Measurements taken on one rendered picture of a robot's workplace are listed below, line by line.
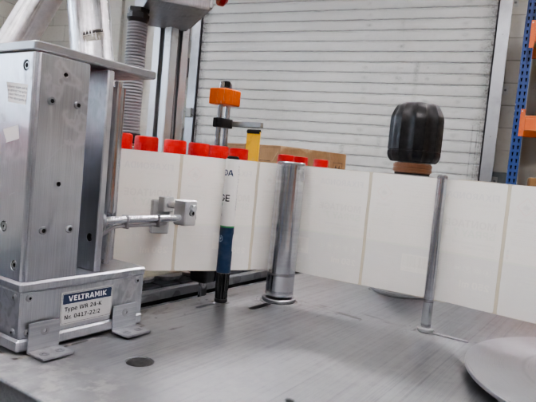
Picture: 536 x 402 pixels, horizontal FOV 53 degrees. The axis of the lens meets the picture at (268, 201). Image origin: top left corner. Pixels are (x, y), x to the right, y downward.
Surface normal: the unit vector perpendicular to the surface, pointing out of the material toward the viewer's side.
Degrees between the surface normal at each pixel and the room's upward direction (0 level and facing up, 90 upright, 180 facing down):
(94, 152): 90
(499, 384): 0
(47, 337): 90
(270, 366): 0
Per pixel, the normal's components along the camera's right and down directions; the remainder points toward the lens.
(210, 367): 0.09, -0.99
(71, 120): 0.83, 0.11
